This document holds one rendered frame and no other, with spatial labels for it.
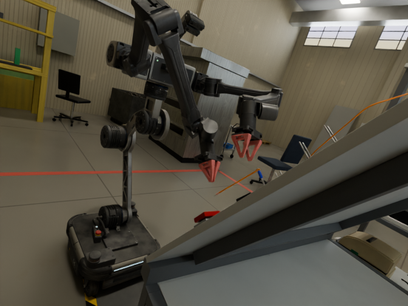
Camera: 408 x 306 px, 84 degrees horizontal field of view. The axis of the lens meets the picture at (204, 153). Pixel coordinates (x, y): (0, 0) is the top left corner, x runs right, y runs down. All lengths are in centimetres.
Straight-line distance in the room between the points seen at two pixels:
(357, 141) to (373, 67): 1074
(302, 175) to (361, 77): 1070
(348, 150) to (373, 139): 3
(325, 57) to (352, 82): 164
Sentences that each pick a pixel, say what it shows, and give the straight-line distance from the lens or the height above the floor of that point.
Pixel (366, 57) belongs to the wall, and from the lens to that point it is 1123.
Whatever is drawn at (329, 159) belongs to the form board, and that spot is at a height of 137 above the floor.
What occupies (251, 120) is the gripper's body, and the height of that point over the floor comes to 136.
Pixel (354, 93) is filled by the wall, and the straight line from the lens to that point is 1091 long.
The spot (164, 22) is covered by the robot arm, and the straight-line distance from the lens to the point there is 75.
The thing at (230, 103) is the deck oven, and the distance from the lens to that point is 474.
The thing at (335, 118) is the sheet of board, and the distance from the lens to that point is 1057.
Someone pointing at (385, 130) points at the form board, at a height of 142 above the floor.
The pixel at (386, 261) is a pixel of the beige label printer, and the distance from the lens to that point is 172.
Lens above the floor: 140
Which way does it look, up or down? 14 degrees down
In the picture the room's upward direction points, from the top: 17 degrees clockwise
